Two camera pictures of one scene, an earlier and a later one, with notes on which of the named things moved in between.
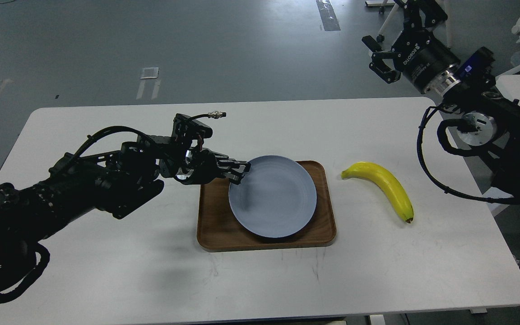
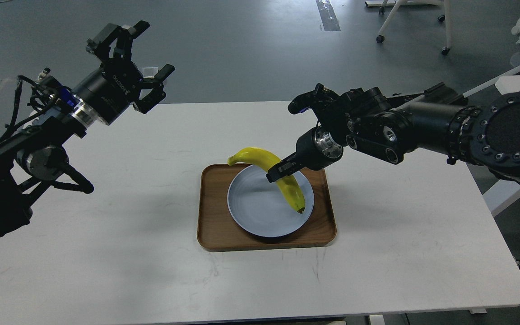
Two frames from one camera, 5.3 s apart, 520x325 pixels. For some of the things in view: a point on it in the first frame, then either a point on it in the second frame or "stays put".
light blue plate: [276, 197] stays put
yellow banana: [386, 179] -> [289, 185]
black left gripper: [200, 167] -> [109, 90]
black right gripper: [423, 58] -> [315, 149]
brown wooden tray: [217, 229] stays put
